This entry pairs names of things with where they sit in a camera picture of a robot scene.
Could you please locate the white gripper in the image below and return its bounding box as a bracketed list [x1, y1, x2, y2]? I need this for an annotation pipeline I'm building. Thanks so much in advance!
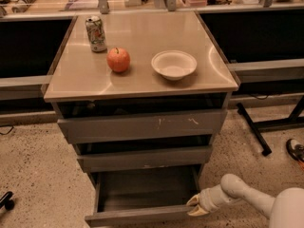
[186, 184, 238, 217]

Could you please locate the grey bottom drawer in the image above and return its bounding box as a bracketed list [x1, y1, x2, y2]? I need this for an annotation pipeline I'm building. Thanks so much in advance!
[85, 165, 200, 227]

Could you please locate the grey drawer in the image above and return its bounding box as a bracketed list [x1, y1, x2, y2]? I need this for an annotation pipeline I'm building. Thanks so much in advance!
[58, 109, 227, 144]
[85, 165, 200, 227]
[78, 145, 213, 173]

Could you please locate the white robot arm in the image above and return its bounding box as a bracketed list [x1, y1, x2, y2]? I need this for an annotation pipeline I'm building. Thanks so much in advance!
[186, 174, 304, 228]

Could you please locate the grey middle drawer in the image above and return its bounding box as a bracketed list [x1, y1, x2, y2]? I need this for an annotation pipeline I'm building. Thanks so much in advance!
[78, 145, 213, 173]

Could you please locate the grey drawer cabinet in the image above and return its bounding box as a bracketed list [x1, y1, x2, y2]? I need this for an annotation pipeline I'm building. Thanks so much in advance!
[43, 10, 240, 182]

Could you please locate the grey top drawer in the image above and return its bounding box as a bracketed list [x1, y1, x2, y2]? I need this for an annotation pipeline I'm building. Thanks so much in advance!
[58, 109, 227, 144]

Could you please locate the sneaker shoe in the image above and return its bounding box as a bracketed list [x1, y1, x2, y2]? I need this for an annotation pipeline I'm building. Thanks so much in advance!
[286, 139, 304, 170]

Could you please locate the black metal stand leg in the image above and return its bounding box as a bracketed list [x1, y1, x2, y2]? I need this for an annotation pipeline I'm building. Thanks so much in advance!
[237, 96, 304, 156]

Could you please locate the white paper bowl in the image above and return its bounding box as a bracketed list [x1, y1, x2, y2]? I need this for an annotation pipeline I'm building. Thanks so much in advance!
[151, 50, 198, 81]

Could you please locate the red apple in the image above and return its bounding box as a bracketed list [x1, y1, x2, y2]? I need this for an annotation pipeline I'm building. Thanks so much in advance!
[106, 47, 130, 73]

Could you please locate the black chair caster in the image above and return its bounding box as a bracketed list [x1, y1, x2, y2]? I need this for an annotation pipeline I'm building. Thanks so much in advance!
[0, 191, 15, 211]

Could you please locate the crushed soda can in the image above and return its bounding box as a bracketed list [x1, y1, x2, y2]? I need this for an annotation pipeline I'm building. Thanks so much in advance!
[85, 15, 107, 52]

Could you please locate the black floor cable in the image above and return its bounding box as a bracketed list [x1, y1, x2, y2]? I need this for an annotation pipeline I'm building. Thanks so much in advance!
[0, 125, 15, 137]

